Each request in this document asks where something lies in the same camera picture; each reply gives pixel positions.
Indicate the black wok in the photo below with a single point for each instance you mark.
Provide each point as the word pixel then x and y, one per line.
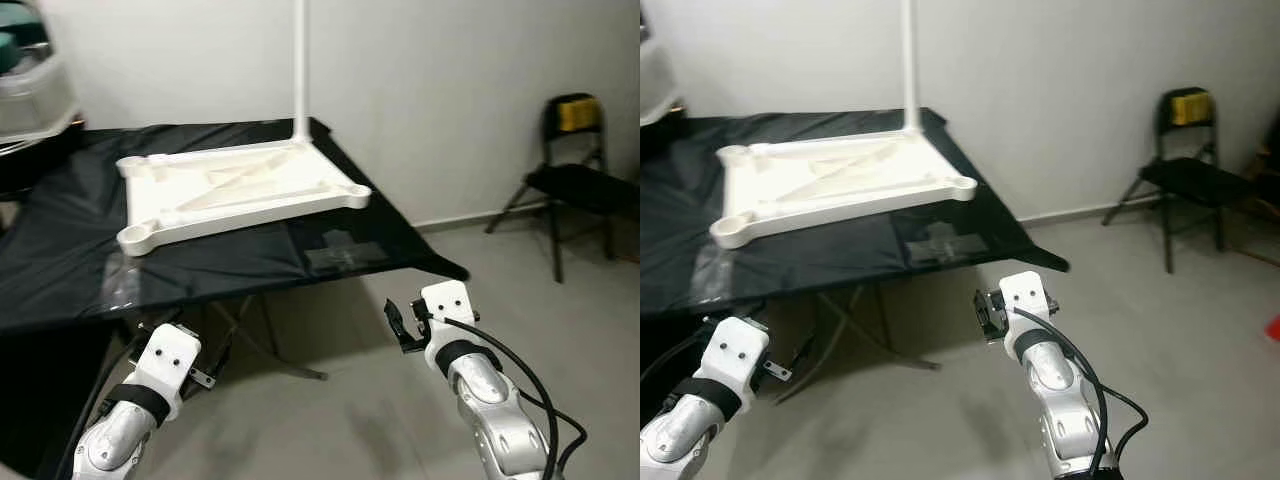
pixel 30 160

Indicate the white plastic table leg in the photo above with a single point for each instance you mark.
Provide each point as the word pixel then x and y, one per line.
pixel 910 60
pixel 302 70

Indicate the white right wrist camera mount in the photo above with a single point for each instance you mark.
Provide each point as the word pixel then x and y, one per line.
pixel 450 305
pixel 1025 295

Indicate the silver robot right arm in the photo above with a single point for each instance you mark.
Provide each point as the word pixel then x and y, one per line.
pixel 1060 400
pixel 495 410

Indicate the green pot lid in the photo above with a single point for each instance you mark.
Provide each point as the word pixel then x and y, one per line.
pixel 15 45

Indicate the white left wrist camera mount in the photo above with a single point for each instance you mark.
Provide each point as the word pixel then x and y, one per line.
pixel 165 360
pixel 735 355

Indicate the black tablecloth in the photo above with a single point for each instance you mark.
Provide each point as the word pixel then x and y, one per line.
pixel 80 230
pixel 680 220

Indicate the white plastic table top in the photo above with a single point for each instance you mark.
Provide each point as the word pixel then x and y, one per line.
pixel 250 190
pixel 850 180

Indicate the yellow rectangular pad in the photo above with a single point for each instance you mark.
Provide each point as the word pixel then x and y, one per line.
pixel 578 115
pixel 1192 108

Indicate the clear plastic container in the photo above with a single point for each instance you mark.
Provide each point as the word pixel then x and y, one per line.
pixel 655 90
pixel 35 100

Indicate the black folding chair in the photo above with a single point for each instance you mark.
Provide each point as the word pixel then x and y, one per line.
pixel 1190 180
pixel 580 185

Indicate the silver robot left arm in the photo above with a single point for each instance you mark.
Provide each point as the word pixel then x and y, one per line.
pixel 690 440
pixel 115 440

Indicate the red object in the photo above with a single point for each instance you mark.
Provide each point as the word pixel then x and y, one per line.
pixel 1273 328

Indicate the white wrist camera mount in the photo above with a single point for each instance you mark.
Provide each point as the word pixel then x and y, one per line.
pixel 1025 295
pixel 165 360
pixel 450 305
pixel 735 355

